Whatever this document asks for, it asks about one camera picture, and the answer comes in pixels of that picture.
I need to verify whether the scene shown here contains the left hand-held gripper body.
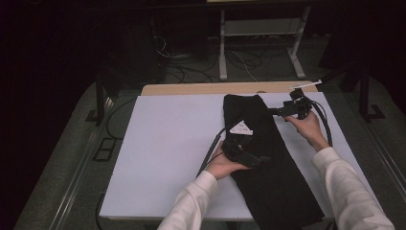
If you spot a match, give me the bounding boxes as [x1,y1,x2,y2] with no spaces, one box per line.
[221,120,263,170]

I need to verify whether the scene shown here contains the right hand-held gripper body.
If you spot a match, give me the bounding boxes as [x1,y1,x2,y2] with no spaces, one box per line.
[281,80,323,121]

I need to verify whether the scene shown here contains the black pants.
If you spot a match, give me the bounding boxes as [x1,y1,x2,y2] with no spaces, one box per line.
[222,94,326,230]

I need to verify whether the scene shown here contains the person's left hand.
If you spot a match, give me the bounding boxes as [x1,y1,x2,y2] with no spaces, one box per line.
[205,142,251,181]

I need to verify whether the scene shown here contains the person's right hand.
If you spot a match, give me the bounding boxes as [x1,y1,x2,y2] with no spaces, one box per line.
[283,111,330,153]

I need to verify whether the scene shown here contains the black metal stand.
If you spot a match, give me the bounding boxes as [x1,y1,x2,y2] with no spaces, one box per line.
[85,71,122,127]
[358,63,386,123]

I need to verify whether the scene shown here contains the wooden table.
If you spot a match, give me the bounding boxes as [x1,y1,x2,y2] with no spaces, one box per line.
[141,80,319,97]

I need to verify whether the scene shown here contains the white board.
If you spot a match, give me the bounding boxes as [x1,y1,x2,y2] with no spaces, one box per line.
[99,92,384,222]

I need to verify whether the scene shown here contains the right hand-held gripper black cable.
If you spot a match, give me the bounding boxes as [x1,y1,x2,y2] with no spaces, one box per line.
[310,99,334,148]

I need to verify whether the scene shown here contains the white metal desk frame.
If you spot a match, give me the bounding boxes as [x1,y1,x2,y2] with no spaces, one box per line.
[218,6,311,81]

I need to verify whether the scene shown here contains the tangle of floor cables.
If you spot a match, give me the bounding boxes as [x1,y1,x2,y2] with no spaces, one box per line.
[152,34,266,84]

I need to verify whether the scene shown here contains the metal floor rail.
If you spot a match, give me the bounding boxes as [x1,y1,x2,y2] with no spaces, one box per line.
[360,118,406,196]
[49,95,116,230]

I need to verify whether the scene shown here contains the black floor cable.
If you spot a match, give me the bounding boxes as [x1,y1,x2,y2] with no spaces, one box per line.
[105,97,138,140]

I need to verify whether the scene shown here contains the black floor socket frame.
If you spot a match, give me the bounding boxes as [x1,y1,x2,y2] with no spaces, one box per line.
[93,137,118,162]

